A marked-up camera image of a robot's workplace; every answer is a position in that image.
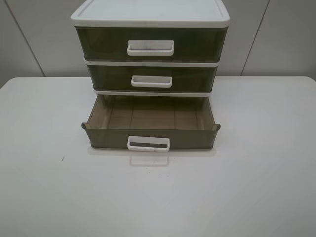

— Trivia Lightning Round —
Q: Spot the smoky drawer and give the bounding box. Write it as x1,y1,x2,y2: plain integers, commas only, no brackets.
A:
81,95,221,152
87,65,217,93
76,27,228,62

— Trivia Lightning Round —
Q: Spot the white plastic drawer cabinet frame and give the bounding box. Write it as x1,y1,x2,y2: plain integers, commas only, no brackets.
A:
71,0,230,97

